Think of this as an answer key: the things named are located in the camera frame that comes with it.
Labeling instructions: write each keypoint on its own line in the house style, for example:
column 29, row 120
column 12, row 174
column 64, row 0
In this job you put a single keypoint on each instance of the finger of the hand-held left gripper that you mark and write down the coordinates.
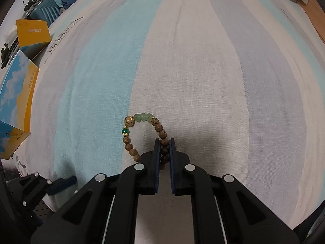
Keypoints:
column 26, row 211
column 61, row 184

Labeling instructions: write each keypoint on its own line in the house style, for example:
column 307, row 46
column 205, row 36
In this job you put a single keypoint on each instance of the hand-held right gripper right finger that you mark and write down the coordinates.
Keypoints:
column 172, row 167

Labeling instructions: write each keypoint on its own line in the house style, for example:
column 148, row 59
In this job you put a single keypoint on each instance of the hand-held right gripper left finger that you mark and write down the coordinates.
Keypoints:
column 157, row 167

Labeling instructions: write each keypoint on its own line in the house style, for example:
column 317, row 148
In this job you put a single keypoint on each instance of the small sky print box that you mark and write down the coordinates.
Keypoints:
column 10, row 139

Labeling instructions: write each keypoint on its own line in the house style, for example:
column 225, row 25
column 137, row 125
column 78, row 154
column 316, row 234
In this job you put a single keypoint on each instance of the striped bed sheet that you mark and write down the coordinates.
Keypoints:
column 190, row 68

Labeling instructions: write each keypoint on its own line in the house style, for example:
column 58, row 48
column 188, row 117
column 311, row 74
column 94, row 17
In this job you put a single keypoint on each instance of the large sky print box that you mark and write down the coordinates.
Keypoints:
column 15, row 89

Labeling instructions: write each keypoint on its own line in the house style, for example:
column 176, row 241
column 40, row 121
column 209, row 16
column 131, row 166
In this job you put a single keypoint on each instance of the black object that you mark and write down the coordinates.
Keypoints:
column 7, row 54

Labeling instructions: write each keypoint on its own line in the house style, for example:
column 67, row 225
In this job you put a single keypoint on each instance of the yellow cardboard box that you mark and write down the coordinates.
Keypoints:
column 31, row 31

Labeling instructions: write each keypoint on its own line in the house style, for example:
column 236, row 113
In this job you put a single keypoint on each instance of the teal ribbed suitcase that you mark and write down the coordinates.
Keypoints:
column 47, row 10

